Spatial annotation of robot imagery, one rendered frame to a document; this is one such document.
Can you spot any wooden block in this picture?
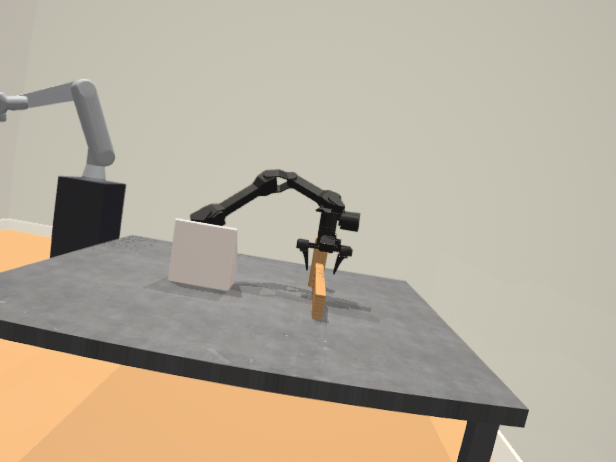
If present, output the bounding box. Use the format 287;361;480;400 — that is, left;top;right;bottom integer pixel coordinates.
308;249;328;287

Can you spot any long wooden rail with metal hooks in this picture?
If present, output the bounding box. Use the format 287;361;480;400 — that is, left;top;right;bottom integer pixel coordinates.
312;263;326;319

